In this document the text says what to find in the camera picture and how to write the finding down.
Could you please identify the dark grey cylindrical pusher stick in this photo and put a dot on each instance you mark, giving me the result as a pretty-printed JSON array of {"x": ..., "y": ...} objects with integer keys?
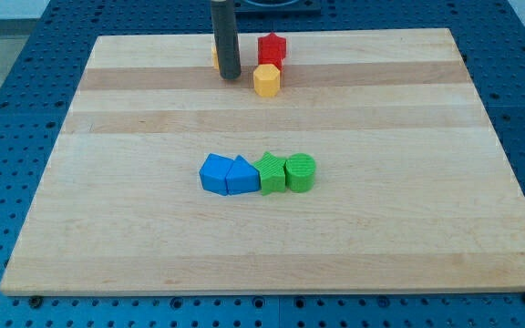
[{"x": 226, "y": 38}]

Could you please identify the green cylinder block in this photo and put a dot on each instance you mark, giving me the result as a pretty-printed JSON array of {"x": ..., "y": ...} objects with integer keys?
[{"x": 300, "y": 172}]

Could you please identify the green star block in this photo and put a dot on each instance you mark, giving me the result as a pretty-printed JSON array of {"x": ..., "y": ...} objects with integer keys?
[{"x": 271, "y": 173}]

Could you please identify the blue triangle block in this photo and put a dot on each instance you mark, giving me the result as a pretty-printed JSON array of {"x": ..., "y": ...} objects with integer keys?
[{"x": 242, "y": 177}]

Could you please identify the light wooden board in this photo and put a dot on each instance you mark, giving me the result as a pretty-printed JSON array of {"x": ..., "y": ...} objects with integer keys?
[{"x": 412, "y": 191}]

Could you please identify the yellow heart block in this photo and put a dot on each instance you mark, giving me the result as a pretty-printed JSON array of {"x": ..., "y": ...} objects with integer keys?
[{"x": 214, "y": 58}]

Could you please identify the blue cube block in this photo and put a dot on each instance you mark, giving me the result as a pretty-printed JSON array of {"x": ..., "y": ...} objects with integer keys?
[{"x": 213, "y": 173}]

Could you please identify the red star block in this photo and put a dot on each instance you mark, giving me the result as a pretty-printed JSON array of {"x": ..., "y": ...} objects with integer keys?
[{"x": 271, "y": 46}]

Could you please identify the yellow hexagon block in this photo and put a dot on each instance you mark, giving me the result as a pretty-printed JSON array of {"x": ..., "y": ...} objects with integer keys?
[{"x": 266, "y": 80}]

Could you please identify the red circle block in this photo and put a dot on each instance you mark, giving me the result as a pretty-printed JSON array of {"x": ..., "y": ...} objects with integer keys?
[{"x": 278, "y": 63}]

